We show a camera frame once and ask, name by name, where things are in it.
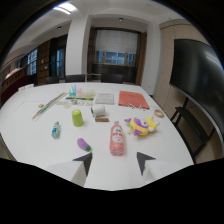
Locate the clear plastic packet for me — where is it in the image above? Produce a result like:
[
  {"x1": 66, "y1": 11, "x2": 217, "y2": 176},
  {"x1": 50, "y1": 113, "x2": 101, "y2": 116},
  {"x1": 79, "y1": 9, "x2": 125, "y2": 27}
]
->
[{"x1": 55, "y1": 99, "x2": 94, "y2": 110}]

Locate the tape ring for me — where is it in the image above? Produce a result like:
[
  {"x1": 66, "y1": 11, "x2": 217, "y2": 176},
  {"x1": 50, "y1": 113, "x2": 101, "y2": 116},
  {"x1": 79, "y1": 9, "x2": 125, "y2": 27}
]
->
[{"x1": 153, "y1": 109, "x2": 165, "y2": 119}]

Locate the small blue green bottle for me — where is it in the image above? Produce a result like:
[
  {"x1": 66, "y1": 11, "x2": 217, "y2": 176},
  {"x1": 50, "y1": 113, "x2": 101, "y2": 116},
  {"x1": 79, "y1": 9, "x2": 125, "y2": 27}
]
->
[{"x1": 51, "y1": 121, "x2": 62, "y2": 140}]

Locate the pink labelled plastic bottle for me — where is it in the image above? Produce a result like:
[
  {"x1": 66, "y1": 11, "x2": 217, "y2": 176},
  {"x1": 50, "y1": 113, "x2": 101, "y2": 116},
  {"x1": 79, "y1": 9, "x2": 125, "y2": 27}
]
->
[{"x1": 109, "y1": 120, "x2": 126, "y2": 157}]

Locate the long colourful ruler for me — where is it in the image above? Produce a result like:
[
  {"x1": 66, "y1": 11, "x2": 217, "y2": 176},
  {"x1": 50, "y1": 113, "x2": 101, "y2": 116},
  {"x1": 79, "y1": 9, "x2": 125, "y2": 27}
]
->
[{"x1": 31, "y1": 92, "x2": 69, "y2": 122}]

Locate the white paper roll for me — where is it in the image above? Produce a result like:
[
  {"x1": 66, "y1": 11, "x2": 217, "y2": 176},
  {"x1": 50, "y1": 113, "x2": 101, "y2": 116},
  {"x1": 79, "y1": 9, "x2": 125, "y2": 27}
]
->
[{"x1": 90, "y1": 104, "x2": 107, "y2": 118}]

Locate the white booklet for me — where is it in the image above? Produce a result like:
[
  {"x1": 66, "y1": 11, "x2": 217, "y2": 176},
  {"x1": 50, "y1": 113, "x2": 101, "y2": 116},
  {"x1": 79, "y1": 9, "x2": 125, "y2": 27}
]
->
[{"x1": 94, "y1": 92, "x2": 115, "y2": 106}]

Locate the yellow purple plush toy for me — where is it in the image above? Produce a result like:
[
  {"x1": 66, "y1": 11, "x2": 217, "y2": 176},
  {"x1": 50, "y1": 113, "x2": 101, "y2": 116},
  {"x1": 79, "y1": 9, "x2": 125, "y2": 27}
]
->
[{"x1": 123, "y1": 115, "x2": 161, "y2": 137}]

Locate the black display stand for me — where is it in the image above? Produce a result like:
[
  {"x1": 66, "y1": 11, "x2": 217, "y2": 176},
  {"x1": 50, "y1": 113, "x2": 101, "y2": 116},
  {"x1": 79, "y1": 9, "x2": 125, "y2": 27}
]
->
[{"x1": 170, "y1": 97, "x2": 216, "y2": 164}]

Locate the colourful plastic test tube rack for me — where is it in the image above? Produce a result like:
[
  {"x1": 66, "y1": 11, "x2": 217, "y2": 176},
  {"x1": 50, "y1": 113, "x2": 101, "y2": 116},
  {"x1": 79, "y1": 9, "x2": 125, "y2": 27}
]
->
[{"x1": 65, "y1": 84, "x2": 97, "y2": 101}]

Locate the orange book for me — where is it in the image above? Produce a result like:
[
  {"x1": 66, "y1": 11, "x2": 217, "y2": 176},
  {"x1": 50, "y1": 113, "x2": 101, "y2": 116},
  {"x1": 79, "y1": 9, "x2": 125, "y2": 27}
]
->
[{"x1": 117, "y1": 90, "x2": 151, "y2": 110}]

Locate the purple eggplant toy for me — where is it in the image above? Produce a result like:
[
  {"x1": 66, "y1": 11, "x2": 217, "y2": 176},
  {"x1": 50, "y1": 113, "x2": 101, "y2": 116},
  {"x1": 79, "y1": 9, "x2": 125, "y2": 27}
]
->
[{"x1": 76, "y1": 137, "x2": 93, "y2": 153}]

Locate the black office chair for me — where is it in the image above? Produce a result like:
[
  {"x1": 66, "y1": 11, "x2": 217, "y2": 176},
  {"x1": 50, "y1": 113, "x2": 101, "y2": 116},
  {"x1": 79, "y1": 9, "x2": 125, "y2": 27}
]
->
[
  {"x1": 64, "y1": 73, "x2": 87, "y2": 84},
  {"x1": 45, "y1": 75, "x2": 61, "y2": 85},
  {"x1": 101, "y1": 73, "x2": 124, "y2": 84}
]

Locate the green plastic cup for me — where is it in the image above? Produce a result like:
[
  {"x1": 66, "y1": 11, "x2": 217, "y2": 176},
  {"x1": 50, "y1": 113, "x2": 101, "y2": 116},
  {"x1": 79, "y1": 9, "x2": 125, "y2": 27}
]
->
[{"x1": 71, "y1": 109, "x2": 85, "y2": 128}]

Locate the brown wooden block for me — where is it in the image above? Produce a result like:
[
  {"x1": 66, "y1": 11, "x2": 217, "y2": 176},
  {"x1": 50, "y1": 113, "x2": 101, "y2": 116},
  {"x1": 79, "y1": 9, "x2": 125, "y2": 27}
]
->
[{"x1": 94, "y1": 116, "x2": 110, "y2": 123}]

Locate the large black display screen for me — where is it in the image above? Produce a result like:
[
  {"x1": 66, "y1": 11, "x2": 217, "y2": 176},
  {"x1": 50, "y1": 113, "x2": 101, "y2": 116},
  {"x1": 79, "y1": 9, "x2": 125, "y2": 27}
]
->
[{"x1": 169, "y1": 38, "x2": 224, "y2": 148}]

